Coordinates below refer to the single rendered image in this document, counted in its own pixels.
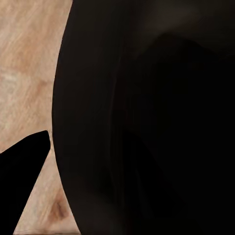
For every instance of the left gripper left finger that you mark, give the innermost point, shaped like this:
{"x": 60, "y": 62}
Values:
{"x": 20, "y": 166}

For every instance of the cauldron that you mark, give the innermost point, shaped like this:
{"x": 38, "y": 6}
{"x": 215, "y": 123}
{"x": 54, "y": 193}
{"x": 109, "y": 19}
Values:
{"x": 165, "y": 71}

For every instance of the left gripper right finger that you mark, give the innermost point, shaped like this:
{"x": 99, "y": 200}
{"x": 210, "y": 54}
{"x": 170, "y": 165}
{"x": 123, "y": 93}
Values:
{"x": 170, "y": 214}

